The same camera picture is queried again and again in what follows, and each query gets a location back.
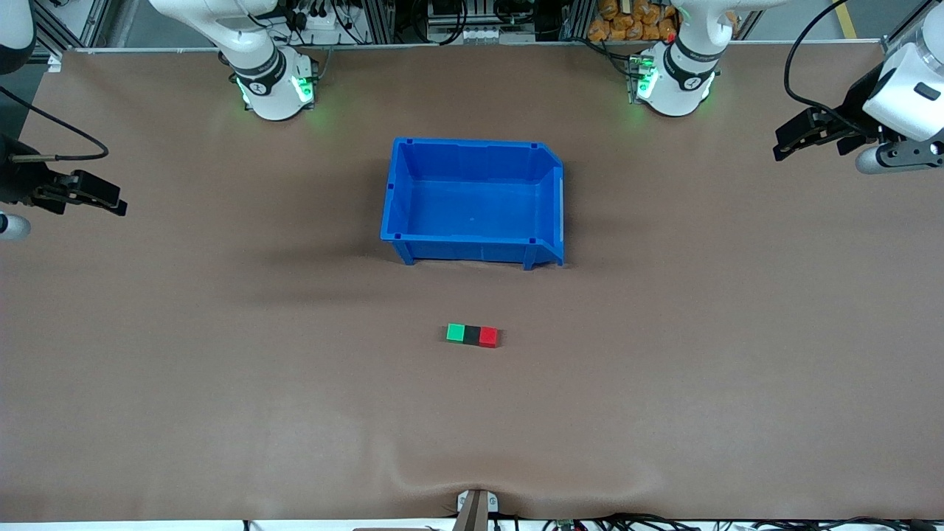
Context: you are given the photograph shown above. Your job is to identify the orange snack bags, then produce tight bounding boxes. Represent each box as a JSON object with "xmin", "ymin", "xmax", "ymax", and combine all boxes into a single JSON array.
[{"xmin": 588, "ymin": 0, "xmax": 683, "ymax": 43}]

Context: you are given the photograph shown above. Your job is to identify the white power strip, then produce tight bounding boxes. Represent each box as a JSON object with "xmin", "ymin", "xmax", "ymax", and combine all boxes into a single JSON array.
[{"xmin": 284, "ymin": 4, "xmax": 347, "ymax": 46}]

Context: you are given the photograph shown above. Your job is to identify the black equipment box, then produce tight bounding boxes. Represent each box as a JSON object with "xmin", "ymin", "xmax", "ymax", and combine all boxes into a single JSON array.
[{"xmin": 426, "ymin": 0, "xmax": 543, "ymax": 44}]

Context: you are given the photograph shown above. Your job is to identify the blue plastic bin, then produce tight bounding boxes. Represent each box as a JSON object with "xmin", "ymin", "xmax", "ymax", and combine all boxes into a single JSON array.
[{"xmin": 381, "ymin": 137, "xmax": 566, "ymax": 271}]

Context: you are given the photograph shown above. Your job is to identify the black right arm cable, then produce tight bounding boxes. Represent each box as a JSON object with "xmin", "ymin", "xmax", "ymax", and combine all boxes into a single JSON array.
[{"xmin": 0, "ymin": 85, "xmax": 110, "ymax": 161}]

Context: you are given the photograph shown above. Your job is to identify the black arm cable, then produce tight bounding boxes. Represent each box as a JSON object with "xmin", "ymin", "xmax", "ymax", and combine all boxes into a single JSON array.
[
  {"xmin": 783, "ymin": 0, "xmax": 878, "ymax": 137},
  {"xmin": 0, "ymin": 85, "xmax": 110, "ymax": 161}
]

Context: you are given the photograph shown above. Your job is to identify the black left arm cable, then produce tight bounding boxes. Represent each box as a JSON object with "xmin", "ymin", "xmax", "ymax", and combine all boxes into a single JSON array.
[{"xmin": 783, "ymin": 0, "xmax": 878, "ymax": 137}]

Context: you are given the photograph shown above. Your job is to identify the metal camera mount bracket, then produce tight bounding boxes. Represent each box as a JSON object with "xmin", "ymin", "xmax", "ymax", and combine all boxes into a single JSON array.
[{"xmin": 454, "ymin": 489, "xmax": 500, "ymax": 531}]

